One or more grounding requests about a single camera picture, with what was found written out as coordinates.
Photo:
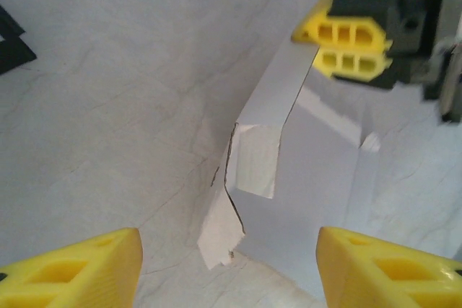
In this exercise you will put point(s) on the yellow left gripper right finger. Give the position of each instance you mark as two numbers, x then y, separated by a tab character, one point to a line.
397	272

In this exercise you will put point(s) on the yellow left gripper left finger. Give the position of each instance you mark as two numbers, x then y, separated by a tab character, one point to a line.
72	272

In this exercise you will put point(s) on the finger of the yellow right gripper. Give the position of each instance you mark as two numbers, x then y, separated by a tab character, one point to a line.
353	64
343	32

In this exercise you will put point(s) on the white paper box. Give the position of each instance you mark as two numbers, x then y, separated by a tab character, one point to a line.
317	178

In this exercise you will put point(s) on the black white checkerboard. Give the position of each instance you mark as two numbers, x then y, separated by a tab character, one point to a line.
12	52

